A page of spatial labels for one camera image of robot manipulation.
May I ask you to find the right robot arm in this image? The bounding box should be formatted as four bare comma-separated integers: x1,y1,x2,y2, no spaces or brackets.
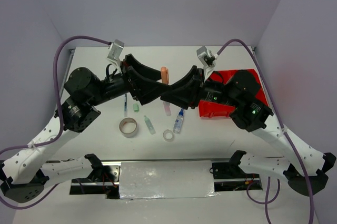
161,67,336,196

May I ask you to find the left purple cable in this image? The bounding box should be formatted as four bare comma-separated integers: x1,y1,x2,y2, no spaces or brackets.
0,35,111,210

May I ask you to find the pink highlighter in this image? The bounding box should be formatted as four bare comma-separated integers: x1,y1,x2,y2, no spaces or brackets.
164,104,171,116

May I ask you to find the orange highlighter cap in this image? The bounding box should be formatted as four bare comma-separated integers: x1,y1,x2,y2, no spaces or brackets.
161,67,169,85

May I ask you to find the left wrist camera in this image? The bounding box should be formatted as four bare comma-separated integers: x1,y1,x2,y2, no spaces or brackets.
107,39,125,62

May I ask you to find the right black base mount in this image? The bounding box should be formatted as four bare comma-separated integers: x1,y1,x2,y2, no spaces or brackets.
209,162,262,192

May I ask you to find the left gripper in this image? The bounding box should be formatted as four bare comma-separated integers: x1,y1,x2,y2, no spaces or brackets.
88,54,172,106

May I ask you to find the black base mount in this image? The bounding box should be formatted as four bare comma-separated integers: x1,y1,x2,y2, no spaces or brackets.
209,162,262,192
84,154,119,199

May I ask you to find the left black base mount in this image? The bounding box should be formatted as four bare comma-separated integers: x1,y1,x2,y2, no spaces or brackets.
84,154,119,199

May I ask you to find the large tape roll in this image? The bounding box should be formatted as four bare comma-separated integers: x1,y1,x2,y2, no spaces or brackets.
118,117,138,138

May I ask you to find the white foil panel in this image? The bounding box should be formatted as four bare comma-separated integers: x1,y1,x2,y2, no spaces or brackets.
119,160,216,199

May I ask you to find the blue spray bottle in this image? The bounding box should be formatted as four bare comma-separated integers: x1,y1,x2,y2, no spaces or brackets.
173,109,184,134

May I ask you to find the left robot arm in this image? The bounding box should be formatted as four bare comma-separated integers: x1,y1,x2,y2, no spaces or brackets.
1,54,170,203

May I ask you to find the small clear tape roll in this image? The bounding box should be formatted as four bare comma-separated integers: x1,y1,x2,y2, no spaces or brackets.
163,129,174,142

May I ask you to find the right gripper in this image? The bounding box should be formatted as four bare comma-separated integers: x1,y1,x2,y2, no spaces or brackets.
159,64,239,109

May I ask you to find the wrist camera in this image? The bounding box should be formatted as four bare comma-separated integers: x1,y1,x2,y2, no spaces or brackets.
107,39,125,62
196,46,218,81

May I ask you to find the green highlighter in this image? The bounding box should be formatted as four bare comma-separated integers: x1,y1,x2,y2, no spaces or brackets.
144,116,156,135

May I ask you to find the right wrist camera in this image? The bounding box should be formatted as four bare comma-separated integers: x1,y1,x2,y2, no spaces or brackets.
196,46,218,81

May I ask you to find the green highlighter cap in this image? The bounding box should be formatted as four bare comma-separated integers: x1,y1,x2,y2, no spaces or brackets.
133,103,140,113

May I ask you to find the left blue pen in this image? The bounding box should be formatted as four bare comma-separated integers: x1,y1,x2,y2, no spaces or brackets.
124,94,128,117

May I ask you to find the red compartment tray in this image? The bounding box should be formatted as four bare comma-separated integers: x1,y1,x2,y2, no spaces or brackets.
198,69,269,118

